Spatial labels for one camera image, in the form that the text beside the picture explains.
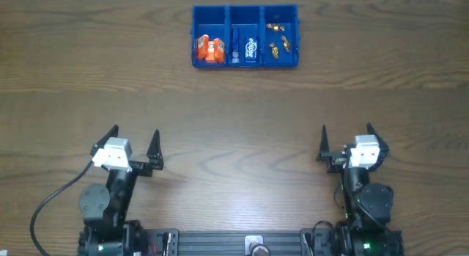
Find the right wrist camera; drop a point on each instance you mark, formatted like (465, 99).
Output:
(364, 151)

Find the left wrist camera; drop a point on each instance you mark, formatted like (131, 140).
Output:
(115, 153)

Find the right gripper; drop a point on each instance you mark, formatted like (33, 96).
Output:
(338, 162)

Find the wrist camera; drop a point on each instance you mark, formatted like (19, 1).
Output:
(115, 153)
(364, 151)

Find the blue candy pack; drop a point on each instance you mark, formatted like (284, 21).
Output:
(235, 41)
(251, 47)

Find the gold candy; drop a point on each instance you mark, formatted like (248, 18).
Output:
(274, 50)
(275, 27)
(286, 44)

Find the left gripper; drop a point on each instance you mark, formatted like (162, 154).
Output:
(142, 169)

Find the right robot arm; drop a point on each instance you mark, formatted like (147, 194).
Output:
(377, 202)

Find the mounting rail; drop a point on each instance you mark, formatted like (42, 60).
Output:
(212, 243)

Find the blue tray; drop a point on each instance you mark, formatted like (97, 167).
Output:
(245, 17)

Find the orange candy box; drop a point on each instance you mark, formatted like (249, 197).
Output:
(202, 47)
(211, 56)
(220, 52)

